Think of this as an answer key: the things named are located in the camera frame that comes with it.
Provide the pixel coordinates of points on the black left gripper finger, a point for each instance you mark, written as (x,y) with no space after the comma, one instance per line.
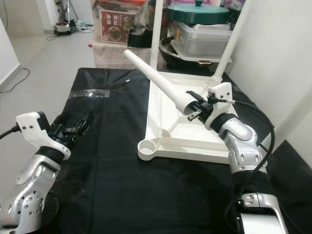
(80,126)
(61,122)

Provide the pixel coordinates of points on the white plastic table top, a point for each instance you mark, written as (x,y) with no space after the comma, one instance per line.
(180,141)

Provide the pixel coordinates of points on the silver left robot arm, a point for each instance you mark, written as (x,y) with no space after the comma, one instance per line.
(36,175)

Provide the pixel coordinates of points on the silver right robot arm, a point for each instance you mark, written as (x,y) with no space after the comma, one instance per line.
(239,141)

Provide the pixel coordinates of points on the clear tape strip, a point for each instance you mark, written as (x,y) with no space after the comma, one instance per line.
(90,93)

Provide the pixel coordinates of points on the black wok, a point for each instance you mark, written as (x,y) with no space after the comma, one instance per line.
(175,56)

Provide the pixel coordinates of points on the clear plastic container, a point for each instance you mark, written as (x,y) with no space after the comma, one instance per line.
(204,41)

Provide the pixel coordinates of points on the beige cloth covered shelf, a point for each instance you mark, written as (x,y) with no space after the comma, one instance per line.
(117,53)

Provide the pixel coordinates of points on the green round pot lid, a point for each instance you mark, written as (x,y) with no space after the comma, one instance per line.
(197,13)

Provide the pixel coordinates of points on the black bag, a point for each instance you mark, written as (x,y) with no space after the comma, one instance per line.
(144,29)

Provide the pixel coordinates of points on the black tablecloth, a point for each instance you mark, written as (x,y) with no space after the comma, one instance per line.
(151,204)

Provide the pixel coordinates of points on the dark teal snack bag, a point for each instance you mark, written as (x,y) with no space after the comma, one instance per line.
(236,4)

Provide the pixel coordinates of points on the red printed carton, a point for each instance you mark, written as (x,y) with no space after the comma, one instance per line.
(117,27)

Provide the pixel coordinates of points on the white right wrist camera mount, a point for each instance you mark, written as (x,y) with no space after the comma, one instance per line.
(219,97)

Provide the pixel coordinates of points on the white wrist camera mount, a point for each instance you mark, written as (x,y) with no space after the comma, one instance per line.
(219,97)
(34,126)

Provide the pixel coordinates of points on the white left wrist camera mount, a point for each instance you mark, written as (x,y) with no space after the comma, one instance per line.
(34,126)

